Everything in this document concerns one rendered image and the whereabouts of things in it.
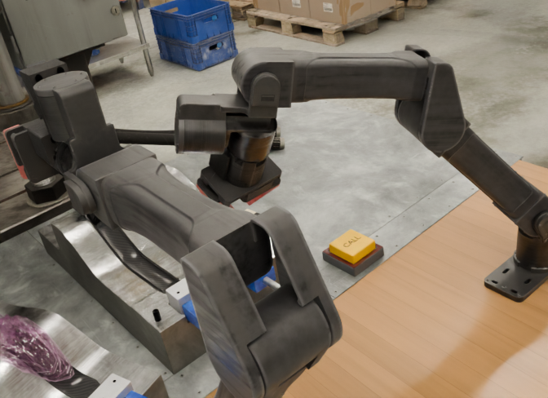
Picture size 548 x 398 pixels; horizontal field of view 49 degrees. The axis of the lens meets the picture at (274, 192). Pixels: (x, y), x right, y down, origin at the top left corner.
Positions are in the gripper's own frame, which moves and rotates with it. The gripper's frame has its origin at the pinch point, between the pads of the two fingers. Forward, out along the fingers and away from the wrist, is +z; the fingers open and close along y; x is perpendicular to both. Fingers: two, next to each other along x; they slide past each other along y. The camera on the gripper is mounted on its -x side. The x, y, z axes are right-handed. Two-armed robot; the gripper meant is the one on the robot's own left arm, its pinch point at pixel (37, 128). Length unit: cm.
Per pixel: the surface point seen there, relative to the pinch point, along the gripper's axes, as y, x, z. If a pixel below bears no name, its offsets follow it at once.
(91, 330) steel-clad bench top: 2.3, 39.4, 7.3
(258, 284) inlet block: -19.4, 30.9, -15.1
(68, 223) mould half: -3.5, 25.6, 20.4
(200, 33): -207, 84, 319
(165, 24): -199, 78, 356
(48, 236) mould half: -1.6, 32.7, 33.1
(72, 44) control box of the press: -32, 8, 75
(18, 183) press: -8, 39, 80
